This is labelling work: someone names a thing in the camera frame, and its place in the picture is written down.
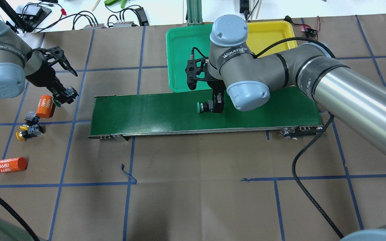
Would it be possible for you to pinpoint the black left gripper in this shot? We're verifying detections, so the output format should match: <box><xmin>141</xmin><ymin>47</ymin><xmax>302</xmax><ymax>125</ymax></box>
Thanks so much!
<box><xmin>25</xmin><ymin>47</ymin><xmax>78</xmax><ymax>96</ymax></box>

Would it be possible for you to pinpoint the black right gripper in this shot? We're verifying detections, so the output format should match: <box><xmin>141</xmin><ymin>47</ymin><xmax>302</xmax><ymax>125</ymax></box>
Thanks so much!
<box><xmin>185</xmin><ymin>57</ymin><xmax>224</xmax><ymax>114</ymax></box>

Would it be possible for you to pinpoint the orange cylinder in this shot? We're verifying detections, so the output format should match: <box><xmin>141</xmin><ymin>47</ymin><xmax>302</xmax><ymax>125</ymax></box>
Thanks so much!
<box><xmin>36</xmin><ymin>95</ymin><xmax>54</xmax><ymax>118</ymax></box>
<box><xmin>0</xmin><ymin>157</ymin><xmax>27</xmax><ymax>173</ymax></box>

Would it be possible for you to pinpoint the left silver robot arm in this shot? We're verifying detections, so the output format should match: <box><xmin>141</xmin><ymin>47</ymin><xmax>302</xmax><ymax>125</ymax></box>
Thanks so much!
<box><xmin>0</xmin><ymin>20</ymin><xmax>78</xmax><ymax>105</ymax></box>

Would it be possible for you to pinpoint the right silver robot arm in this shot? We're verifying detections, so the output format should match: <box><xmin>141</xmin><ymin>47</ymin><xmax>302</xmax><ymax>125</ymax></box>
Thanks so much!
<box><xmin>185</xmin><ymin>15</ymin><xmax>386</xmax><ymax>155</ymax></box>

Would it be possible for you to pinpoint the yellow push button rear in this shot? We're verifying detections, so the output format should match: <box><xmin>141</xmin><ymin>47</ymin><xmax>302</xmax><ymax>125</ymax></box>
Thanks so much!
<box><xmin>20</xmin><ymin>111</ymin><xmax>40</xmax><ymax>131</ymax></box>

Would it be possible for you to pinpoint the yellow push button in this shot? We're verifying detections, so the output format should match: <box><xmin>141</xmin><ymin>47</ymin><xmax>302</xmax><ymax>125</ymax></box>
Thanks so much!
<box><xmin>20</xmin><ymin>111</ymin><xmax>40</xmax><ymax>131</ymax></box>
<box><xmin>15</xmin><ymin>124</ymin><xmax>45</xmax><ymax>141</ymax></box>

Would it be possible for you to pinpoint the green conveyor belt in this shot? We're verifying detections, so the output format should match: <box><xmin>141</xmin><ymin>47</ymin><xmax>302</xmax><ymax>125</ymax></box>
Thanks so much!
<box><xmin>88</xmin><ymin>87</ymin><xmax>323</xmax><ymax>140</ymax></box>

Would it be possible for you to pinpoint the yellow push button front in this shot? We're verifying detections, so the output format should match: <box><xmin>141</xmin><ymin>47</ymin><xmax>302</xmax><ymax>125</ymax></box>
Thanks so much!
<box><xmin>15</xmin><ymin>124</ymin><xmax>45</xmax><ymax>141</ymax></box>

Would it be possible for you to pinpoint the green plastic tray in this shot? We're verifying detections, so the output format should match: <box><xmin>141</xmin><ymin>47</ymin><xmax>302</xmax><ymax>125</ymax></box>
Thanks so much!
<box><xmin>166</xmin><ymin>24</ymin><xmax>212</xmax><ymax>93</ymax></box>

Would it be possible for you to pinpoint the yellow plastic tray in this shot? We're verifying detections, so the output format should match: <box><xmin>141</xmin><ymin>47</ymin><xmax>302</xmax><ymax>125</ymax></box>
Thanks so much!
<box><xmin>246</xmin><ymin>20</ymin><xmax>295</xmax><ymax>54</ymax></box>

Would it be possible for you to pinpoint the black power adapter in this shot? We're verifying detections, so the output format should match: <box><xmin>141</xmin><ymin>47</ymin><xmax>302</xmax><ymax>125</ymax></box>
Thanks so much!
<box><xmin>135</xmin><ymin>7</ymin><xmax>149</xmax><ymax>26</ymax></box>

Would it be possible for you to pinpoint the small circuit board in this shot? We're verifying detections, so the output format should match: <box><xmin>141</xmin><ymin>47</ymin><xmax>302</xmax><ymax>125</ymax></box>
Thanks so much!
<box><xmin>302</xmin><ymin>28</ymin><xmax>318</xmax><ymax>38</ymax></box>

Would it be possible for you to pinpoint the green handled reach grabber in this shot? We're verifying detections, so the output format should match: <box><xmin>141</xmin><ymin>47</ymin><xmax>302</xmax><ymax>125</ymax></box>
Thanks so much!
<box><xmin>104</xmin><ymin>0</ymin><xmax>141</xmax><ymax>12</ymax></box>

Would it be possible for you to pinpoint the aluminium frame post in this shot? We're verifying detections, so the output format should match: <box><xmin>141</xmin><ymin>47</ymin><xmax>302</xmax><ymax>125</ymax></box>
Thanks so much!
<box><xmin>186</xmin><ymin>0</ymin><xmax>204</xmax><ymax>26</ymax></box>

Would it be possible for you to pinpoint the red and black wire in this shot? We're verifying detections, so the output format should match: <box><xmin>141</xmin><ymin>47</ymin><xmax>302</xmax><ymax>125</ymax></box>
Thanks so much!
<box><xmin>283</xmin><ymin>15</ymin><xmax>321</xmax><ymax>44</ymax></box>

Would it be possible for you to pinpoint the black braided cable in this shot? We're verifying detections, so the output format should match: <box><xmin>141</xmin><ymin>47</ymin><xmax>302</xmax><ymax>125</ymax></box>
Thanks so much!
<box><xmin>255</xmin><ymin>37</ymin><xmax>345</xmax><ymax>239</ymax></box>

